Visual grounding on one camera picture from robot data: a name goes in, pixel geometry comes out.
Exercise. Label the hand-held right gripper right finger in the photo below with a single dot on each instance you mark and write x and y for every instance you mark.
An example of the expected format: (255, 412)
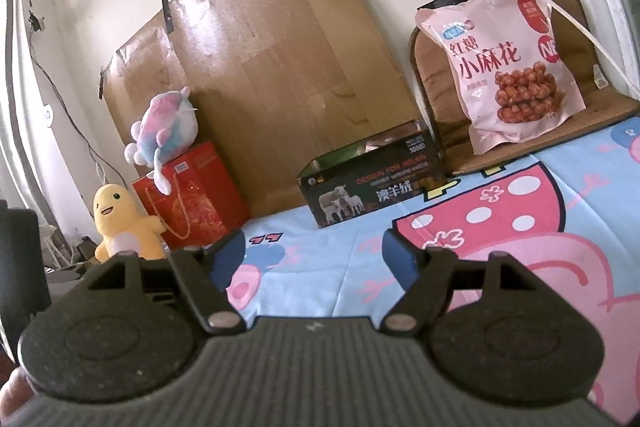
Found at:
(400, 260)

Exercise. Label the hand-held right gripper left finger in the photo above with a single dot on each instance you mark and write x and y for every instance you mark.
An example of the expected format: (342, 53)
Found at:
(227, 263)

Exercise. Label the black cardboard box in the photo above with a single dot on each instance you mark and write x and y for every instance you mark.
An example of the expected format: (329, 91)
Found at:
(380, 187)

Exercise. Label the printed blanket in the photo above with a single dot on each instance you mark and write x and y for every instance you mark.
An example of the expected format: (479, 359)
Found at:
(350, 232)

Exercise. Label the red gift bag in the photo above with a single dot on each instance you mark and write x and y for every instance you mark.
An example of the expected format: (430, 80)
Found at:
(205, 187)

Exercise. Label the yellow plush toy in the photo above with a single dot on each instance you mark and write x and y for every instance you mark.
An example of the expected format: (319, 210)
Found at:
(120, 217)

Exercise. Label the pastel plush toy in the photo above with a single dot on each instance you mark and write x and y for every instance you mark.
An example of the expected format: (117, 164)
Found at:
(160, 127)

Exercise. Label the brown cardboard board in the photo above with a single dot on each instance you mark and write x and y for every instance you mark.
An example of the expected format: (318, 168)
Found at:
(280, 57)

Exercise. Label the pink snack bag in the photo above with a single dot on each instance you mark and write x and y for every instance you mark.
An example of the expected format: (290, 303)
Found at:
(480, 57)

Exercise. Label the brown chair cushion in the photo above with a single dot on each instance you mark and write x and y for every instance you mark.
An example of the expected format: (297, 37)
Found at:
(610, 104)

